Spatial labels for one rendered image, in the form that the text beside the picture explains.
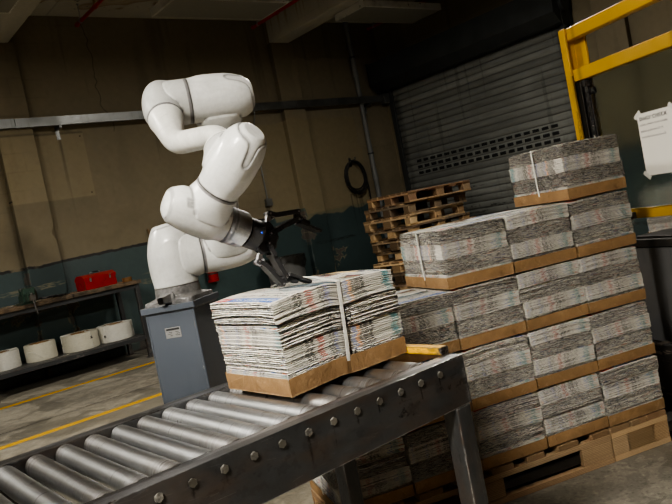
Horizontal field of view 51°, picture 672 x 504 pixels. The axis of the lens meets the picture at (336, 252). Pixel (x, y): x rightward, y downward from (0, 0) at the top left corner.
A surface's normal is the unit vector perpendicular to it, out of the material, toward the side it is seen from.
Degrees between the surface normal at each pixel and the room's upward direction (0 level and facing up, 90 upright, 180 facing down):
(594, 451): 90
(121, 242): 90
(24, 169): 90
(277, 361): 92
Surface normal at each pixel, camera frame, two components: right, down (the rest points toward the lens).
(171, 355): -0.26, 0.10
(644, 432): 0.33, -0.01
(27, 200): 0.62, -0.08
